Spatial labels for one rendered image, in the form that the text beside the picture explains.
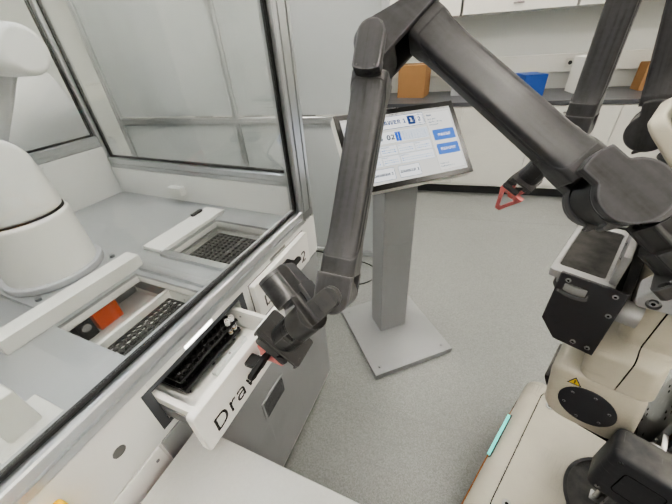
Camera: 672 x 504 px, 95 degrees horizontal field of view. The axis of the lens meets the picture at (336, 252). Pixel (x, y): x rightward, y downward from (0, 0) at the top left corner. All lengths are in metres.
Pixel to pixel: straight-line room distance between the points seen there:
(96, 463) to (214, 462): 0.20
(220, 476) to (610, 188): 0.77
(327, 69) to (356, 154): 1.61
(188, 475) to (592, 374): 0.84
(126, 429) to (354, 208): 0.54
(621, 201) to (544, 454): 1.02
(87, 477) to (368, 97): 0.73
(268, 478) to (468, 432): 1.09
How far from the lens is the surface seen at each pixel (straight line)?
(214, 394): 0.64
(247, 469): 0.74
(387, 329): 1.85
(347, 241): 0.48
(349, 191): 0.48
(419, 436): 1.59
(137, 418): 0.71
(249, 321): 0.81
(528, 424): 1.41
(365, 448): 1.55
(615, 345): 0.85
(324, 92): 2.11
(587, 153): 0.51
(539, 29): 4.09
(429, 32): 0.54
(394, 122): 1.31
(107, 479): 0.74
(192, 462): 0.79
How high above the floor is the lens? 1.43
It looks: 34 degrees down
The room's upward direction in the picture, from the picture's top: 4 degrees counter-clockwise
